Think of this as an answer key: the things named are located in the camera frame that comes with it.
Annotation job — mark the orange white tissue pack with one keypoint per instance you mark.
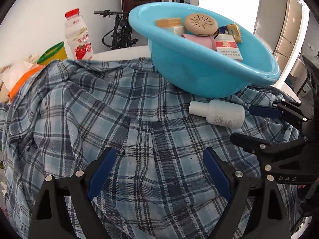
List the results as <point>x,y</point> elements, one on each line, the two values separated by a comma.
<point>13,77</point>

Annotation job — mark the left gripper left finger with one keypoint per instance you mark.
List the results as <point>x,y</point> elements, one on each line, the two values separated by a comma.
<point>50,217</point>

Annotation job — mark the gold blue cigarette pack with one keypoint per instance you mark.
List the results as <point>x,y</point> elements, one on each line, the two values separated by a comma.
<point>232,29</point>

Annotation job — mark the white lotion bottle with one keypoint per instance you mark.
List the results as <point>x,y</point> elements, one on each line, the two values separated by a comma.
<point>220,113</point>

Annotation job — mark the blue plastic basin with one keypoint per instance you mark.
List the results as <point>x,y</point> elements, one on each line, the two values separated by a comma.
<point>195,68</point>

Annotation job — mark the strawberry milk drink bottle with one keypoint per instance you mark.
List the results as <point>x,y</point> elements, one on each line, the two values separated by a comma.
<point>77,36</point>

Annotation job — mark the silver refrigerator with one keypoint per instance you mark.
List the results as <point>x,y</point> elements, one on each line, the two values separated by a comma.
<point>277,26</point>

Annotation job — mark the pink plastic cup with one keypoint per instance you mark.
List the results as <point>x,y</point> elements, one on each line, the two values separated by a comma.
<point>207,41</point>

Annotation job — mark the yellow cup green rim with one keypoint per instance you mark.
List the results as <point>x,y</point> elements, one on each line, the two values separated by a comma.
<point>56,52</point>

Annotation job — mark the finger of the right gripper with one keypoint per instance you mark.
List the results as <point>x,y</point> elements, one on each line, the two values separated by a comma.
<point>294,113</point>
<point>264,148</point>

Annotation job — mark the white teal small box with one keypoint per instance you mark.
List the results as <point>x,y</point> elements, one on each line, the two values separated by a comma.
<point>177,30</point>

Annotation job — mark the tan round vented case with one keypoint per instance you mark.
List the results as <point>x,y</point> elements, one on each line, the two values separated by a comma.
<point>200,24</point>

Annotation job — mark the blue plaid shirt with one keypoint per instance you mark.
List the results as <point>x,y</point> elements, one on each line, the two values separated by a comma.
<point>65,115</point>

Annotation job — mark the black bicycle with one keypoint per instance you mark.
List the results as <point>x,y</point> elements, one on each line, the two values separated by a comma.
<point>122,31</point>

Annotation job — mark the red white cigarette pack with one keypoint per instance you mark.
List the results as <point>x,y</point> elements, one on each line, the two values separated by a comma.
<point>226,45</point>

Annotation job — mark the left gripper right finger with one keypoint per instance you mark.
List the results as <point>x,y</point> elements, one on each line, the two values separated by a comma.
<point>268,217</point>

